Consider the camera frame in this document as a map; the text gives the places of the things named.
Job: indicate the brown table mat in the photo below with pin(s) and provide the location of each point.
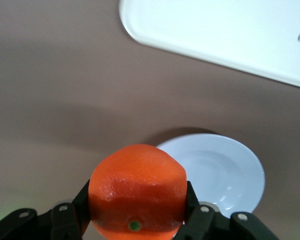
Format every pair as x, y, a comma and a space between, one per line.
65, 75

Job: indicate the cream tray with bear print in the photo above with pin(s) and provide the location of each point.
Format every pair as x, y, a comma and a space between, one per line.
215, 27

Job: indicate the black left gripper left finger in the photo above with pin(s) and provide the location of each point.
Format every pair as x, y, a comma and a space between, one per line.
65, 222

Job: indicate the lavender round plate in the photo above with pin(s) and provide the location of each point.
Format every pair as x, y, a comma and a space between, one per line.
222, 170

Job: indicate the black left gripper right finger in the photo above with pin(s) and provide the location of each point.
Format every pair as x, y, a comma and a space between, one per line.
205, 225

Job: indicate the orange fruit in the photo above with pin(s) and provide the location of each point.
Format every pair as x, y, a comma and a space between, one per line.
137, 185

